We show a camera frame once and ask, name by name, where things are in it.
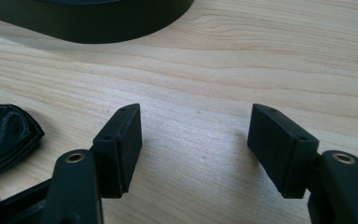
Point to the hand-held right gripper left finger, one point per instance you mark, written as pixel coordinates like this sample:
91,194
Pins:
118,155

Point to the black satin cloth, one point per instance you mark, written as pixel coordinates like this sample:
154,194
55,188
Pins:
4,137

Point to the black round container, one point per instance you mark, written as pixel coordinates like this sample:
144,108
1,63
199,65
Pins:
90,20

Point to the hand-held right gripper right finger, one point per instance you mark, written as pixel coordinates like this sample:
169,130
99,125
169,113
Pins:
279,152

